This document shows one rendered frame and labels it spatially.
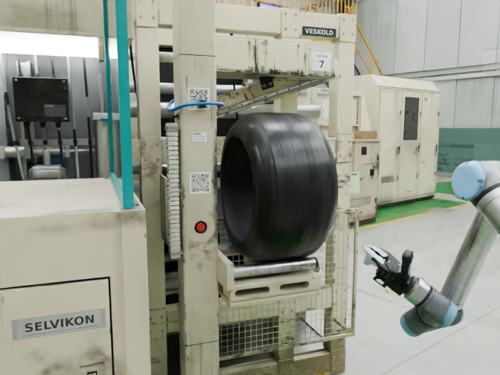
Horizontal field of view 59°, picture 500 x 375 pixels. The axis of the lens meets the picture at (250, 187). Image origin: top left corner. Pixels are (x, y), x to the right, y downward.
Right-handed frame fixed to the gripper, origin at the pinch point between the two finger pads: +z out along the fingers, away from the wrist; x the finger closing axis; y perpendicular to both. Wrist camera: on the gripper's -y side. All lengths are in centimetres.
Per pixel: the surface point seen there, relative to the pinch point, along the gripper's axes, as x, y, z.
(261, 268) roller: -18.5, 22.7, 24.1
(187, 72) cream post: -9, -19, 83
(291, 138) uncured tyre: 0.4, -16.7, 42.8
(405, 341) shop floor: 99, 120, -77
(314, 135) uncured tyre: 8.4, -18.5, 37.9
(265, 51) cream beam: 39, -19, 79
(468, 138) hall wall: 1121, 357, -172
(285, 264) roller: -11.3, 21.0, 18.2
